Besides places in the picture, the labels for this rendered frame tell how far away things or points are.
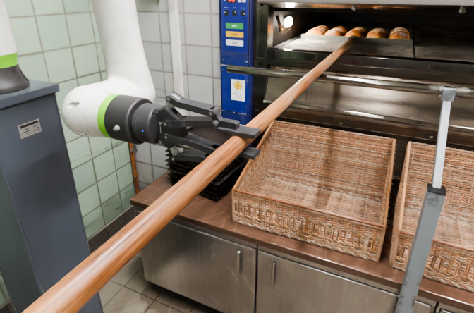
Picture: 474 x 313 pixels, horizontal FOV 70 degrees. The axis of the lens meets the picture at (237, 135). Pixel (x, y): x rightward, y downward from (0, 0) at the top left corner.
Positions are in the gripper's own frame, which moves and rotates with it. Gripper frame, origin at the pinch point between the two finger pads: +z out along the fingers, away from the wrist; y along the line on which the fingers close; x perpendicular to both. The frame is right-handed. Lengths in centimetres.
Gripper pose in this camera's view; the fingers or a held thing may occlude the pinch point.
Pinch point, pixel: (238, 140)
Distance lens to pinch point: 58.3
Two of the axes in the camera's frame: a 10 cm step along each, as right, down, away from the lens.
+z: 9.0, 1.7, -3.9
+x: -4.3, 3.6, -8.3
